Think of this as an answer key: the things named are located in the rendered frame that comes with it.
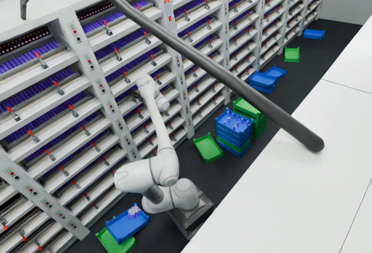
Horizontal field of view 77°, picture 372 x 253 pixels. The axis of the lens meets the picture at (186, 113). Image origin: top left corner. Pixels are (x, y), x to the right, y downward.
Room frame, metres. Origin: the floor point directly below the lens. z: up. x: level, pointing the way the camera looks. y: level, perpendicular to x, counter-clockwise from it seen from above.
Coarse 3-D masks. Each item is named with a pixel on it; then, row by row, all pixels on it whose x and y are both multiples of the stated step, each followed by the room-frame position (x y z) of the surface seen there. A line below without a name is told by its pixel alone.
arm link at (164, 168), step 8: (160, 152) 0.77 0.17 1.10; (168, 152) 0.75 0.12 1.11; (152, 160) 0.72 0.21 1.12; (160, 160) 0.71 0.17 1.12; (168, 160) 0.70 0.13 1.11; (176, 160) 0.71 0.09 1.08; (152, 168) 0.67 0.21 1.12; (160, 168) 0.66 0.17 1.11; (168, 168) 0.66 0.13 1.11; (176, 168) 0.66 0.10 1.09; (152, 176) 0.64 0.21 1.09; (160, 176) 0.63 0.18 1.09; (168, 176) 0.62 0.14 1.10; (176, 176) 0.63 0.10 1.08; (168, 184) 0.60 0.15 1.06
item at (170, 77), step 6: (162, 66) 1.87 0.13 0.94; (168, 66) 1.83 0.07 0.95; (168, 72) 1.80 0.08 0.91; (174, 72) 1.78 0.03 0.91; (168, 78) 1.73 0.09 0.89; (174, 78) 1.77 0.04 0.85; (156, 84) 1.67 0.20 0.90; (162, 84) 1.66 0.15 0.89; (132, 102) 1.49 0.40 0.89; (138, 102) 1.50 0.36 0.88; (120, 108) 1.44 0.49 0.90; (126, 108) 1.44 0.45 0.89; (132, 108) 1.46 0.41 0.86
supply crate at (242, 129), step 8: (224, 112) 1.71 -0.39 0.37; (232, 112) 1.69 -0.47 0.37; (216, 120) 1.61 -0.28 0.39; (224, 120) 1.65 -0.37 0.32; (232, 120) 1.63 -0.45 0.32; (240, 120) 1.61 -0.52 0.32; (248, 120) 1.55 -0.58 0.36; (224, 128) 1.53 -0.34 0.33; (232, 128) 1.52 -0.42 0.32; (240, 128) 1.50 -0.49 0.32; (248, 128) 1.47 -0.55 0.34; (240, 136) 1.39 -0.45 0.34
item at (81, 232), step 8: (0, 152) 0.93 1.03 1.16; (0, 160) 0.91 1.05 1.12; (8, 160) 0.93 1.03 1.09; (0, 168) 0.89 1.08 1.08; (16, 168) 0.93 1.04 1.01; (0, 176) 0.88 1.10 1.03; (8, 176) 0.89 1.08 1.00; (24, 176) 0.93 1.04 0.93; (16, 184) 0.89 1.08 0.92; (24, 184) 0.91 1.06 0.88; (32, 184) 0.92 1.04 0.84; (24, 192) 0.89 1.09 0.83; (40, 192) 0.92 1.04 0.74; (32, 200) 0.88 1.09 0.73; (40, 200) 0.90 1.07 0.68; (40, 208) 0.88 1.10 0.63; (56, 208) 0.92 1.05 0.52; (64, 208) 0.94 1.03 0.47; (56, 216) 0.89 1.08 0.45; (72, 216) 0.93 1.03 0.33; (64, 224) 0.89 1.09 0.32; (80, 224) 0.93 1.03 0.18; (72, 232) 0.88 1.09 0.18; (80, 232) 0.91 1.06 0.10; (88, 232) 0.93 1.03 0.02
